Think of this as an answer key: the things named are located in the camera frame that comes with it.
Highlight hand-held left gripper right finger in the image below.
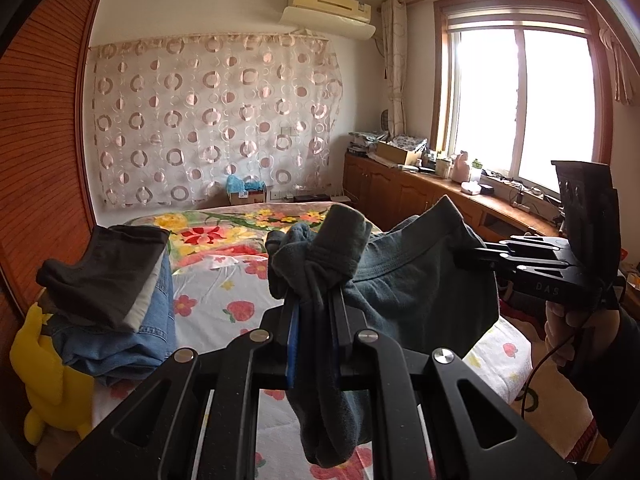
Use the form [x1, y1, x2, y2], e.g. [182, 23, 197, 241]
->
[327, 287, 576, 480]

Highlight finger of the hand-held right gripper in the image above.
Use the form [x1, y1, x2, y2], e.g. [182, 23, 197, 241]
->
[452, 254, 586, 277]
[452, 239, 571, 261]

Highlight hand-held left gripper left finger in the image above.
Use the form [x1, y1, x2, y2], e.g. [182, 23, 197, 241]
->
[52, 290, 303, 480]

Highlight dark grey t-shirt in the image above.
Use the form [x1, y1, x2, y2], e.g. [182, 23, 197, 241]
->
[265, 194, 501, 467]

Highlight person's right forearm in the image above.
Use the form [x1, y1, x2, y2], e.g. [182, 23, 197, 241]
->
[570, 305, 640, 466]

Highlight person's right hand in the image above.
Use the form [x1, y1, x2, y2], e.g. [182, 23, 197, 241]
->
[544, 304, 583, 367]

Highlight white floral bedsheet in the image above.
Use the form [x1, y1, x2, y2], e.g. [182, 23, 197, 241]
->
[90, 252, 533, 480]

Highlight wooden low cabinet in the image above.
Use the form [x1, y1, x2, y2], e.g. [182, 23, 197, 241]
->
[344, 152, 640, 321]

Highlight pink floral blanket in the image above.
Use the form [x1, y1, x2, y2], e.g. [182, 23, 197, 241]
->
[122, 204, 598, 463]

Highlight wooden framed window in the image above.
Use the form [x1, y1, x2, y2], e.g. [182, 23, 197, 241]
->
[432, 0, 618, 196]

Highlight small cardboard box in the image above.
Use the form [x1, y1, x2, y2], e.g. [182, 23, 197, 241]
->
[225, 187, 268, 206]

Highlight patterned window curtain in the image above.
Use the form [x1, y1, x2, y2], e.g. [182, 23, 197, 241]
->
[381, 0, 409, 138]
[597, 15, 640, 107]

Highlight folded light grey garment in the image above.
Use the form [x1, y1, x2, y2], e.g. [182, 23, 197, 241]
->
[121, 250, 167, 333]

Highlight folded blue jeans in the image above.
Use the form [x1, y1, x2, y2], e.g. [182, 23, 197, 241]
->
[40, 255, 178, 388]

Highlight open cardboard box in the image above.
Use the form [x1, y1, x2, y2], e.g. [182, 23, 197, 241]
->
[375, 140, 427, 168]

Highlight blue plastic bag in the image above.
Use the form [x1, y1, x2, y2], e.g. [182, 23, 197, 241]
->
[227, 175, 261, 197]

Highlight red cloth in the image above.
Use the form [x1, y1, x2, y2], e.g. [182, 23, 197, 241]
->
[580, 417, 601, 461]

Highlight clutter on sideboard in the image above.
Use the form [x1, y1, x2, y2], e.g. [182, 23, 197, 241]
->
[348, 130, 390, 156]

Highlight folded dark grey garment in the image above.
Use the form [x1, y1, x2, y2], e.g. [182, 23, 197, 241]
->
[36, 225, 171, 333]

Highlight yellow plush toy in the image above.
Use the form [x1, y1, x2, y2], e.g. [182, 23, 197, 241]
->
[9, 302, 96, 446]

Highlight circle-patterned sheer curtain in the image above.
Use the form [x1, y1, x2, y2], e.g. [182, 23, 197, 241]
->
[89, 35, 346, 209]

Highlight white air conditioner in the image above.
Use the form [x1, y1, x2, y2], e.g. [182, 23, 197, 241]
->
[280, 0, 377, 41]

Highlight wooden slatted wardrobe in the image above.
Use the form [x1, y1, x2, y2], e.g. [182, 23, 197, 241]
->
[0, 0, 106, 351]

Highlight black cable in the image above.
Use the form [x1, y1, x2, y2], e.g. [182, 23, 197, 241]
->
[520, 310, 588, 418]

